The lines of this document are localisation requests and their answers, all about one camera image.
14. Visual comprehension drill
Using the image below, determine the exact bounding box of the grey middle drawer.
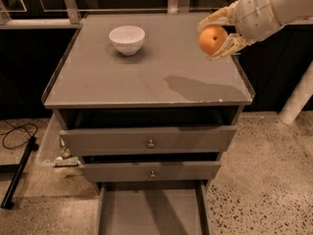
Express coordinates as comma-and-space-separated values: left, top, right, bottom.
81, 162, 220, 182

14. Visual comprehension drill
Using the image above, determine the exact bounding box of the grey drawer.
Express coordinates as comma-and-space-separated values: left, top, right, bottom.
60, 125, 237, 156
95, 180, 213, 235
81, 162, 220, 182

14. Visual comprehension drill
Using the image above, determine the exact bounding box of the white ceramic bowl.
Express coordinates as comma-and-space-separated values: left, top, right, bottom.
109, 25, 146, 56

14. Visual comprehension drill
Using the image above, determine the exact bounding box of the black cable on floor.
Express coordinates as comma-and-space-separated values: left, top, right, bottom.
0, 120, 39, 150

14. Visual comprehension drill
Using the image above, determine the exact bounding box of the clear plastic bin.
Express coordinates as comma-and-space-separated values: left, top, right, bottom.
35, 116, 80, 167

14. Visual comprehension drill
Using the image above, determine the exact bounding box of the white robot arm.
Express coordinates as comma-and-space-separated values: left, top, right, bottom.
198, 0, 313, 61

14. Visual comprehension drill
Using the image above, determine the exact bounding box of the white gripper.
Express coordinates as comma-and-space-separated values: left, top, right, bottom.
197, 0, 283, 61

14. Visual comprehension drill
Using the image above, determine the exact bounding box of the grey top drawer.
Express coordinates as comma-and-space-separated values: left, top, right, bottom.
60, 125, 237, 156

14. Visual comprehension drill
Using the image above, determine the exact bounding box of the grey bottom drawer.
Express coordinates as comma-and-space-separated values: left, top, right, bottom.
95, 180, 213, 235

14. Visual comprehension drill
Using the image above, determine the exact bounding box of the white post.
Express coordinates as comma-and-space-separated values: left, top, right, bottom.
279, 61, 313, 124

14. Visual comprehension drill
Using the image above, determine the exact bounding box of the black stand leg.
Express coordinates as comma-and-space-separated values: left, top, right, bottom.
1, 136, 39, 210

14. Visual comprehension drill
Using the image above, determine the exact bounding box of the orange round fruit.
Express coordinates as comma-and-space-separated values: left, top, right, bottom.
199, 24, 228, 55

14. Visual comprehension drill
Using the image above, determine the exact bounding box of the grey drawer cabinet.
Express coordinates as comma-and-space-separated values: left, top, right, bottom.
41, 12, 256, 235

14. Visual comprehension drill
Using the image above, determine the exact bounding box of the metal railing frame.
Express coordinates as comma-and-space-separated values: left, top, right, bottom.
0, 0, 313, 30

